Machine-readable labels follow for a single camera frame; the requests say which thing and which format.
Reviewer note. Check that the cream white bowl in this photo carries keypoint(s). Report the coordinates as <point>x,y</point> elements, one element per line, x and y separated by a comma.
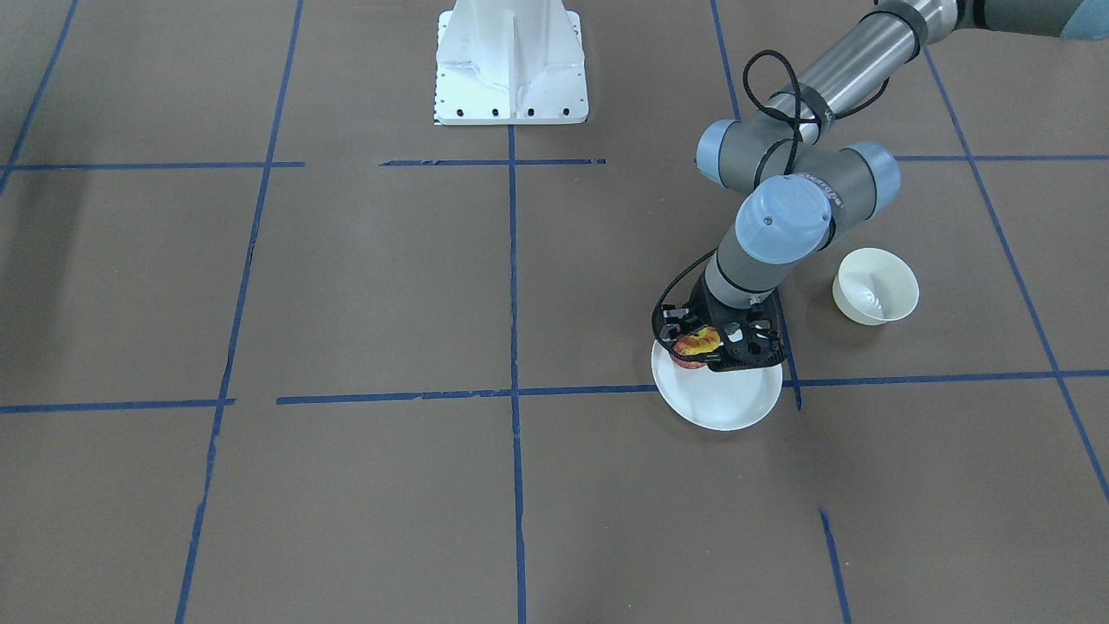
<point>873,287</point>

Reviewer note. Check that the white plate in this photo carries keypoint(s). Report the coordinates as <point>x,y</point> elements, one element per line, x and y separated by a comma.
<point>719,401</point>

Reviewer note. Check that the red yellow apple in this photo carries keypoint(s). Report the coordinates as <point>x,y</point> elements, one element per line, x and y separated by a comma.
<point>702,342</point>

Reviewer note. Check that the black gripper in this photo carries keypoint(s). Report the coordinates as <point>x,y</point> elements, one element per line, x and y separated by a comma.
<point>701,313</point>

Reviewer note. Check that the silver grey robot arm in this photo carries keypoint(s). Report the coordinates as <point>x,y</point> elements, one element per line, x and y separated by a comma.
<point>798,199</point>

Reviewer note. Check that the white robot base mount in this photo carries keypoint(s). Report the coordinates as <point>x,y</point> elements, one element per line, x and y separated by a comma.
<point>510,62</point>

